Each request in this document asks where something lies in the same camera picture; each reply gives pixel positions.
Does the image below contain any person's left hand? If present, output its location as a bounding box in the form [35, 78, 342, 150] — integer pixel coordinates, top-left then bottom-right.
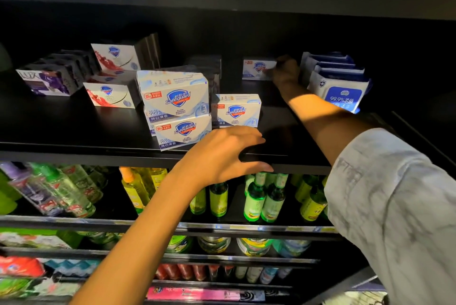
[174, 126, 275, 191]

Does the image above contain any person's right hand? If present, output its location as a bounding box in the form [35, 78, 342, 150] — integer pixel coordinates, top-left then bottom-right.
[267, 55, 304, 102]

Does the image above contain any single white blue soap box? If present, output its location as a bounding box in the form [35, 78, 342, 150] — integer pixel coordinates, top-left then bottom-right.
[153, 112, 212, 152]
[214, 93, 262, 129]
[137, 69, 209, 118]
[242, 57, 277, 81]

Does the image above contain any black store shelf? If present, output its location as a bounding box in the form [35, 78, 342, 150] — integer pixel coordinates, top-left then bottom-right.
[0, 0, 456, 305]

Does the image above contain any person's right forearm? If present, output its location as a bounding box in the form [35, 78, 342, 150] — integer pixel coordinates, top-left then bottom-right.
[281, 91, 375, 167]

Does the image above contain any person's left forearm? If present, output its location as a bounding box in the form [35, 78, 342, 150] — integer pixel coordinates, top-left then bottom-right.
[70, 173, 197, 305]

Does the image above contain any row of white upright packs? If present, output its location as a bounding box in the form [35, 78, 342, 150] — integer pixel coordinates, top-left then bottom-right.
[299, 52, 371, 114]

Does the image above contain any green lidded wipe tub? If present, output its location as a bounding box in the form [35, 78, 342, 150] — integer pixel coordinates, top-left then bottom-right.
[167, 236, 193, 254]
[237, 237, 273, 257]
[197, 236, 231, 254]
[274, 238, 312, 258]

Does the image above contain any row of white small bottles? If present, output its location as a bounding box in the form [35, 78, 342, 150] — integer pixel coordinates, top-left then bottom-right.
[235, 266, 293, 284]

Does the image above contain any row of white red soap boxes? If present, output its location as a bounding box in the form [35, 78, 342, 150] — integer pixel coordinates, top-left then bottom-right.
[83, 34, 161, 110]

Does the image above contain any long pink packet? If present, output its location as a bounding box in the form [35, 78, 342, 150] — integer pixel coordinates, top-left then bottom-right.
[146, 286, 266, 302]

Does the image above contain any row of purple soap boxes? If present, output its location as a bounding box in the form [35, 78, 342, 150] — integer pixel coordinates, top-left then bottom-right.
[16, 49, 101, 97]

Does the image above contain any green white box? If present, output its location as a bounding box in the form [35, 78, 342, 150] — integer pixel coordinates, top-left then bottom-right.
[0, 228, 83, 250]

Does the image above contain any red snack packet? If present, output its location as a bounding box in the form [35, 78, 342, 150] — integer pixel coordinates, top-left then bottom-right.
[0, 256, 45, 277]

